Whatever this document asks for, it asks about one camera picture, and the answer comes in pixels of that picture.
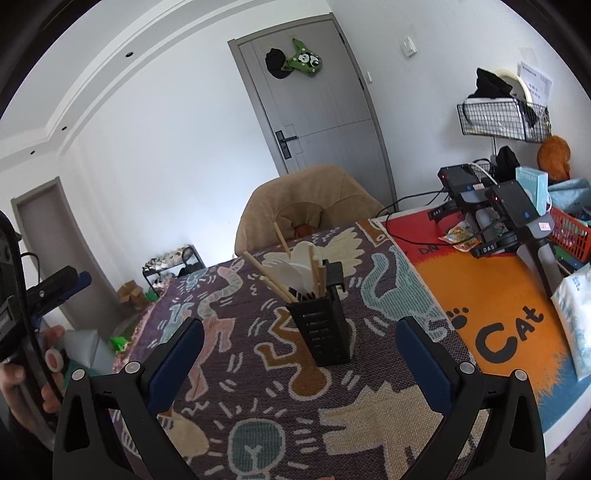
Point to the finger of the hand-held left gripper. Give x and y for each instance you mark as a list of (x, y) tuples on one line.
[(84, 279), (53, 288)]

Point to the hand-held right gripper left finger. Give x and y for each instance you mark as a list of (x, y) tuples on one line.
[(178, 364)]

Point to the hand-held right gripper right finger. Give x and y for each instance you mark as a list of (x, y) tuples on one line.
[(425, 369)]

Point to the black slotted utensil holder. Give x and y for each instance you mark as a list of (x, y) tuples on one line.
[(323, 332)]

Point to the white plastic fork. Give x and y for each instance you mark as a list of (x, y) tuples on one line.
[(299, 267)]

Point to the person's left hand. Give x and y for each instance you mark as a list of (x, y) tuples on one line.
[(53, 392)]

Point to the plain grey door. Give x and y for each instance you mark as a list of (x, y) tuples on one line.
[(60, 240)]

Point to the cardboard box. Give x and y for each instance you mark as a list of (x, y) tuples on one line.
[(133, 294)]

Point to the light grey object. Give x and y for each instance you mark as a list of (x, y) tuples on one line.
[(87, 350)]

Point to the orange cat desk mat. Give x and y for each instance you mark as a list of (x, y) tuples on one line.
[(489, 304)]

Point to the black shoe rack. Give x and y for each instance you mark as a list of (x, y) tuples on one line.
[(175, 267)]

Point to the printed woven blanket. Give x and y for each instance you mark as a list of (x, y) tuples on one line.
[(277, 392)]

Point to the colourful snack packet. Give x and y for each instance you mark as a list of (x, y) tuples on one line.
[(459, 236)]

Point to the white plastic bag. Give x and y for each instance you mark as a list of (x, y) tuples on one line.
[(577, 323)]

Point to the orange item on chair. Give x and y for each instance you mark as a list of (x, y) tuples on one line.
[(305, 229)]

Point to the black device on stand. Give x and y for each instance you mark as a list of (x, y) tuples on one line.
[(521, 207), (461, 177)]

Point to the red plastic basket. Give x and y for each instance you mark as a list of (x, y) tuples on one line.
[(572, 235)]

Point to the beige upholstered chair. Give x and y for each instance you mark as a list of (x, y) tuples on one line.
[(314, 194)]

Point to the light blue box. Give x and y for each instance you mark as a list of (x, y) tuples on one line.
[(532, 189)]

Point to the black bag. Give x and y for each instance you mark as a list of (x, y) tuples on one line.
[(507, 161)]

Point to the orange plush toy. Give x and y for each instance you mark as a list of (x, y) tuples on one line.
[(554, 157)]

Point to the grey door with lock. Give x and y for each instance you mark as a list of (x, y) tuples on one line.
[(323, 115)]

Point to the black hat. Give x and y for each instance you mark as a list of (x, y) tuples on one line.
[(276, 63)]

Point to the black cloth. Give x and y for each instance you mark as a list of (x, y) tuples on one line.
[(489, 85)]

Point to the white round plate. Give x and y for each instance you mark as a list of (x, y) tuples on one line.
[(519, 85)]

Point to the white paper sheet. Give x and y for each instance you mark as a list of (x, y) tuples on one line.
[(538, 83)]

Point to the green panda bag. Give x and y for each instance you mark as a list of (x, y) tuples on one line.
[(304, 62)]

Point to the white light switch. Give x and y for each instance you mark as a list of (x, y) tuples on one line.
[(409, 46)]

